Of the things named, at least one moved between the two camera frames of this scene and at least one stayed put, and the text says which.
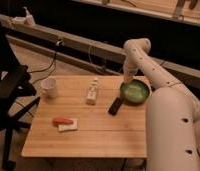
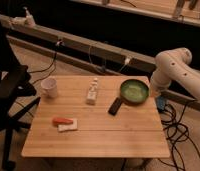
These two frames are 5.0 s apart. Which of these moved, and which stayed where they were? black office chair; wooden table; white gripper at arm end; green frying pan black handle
Moved: white gripper at arm end
Stayed: wooden table; black office chair; green frying pan black handle
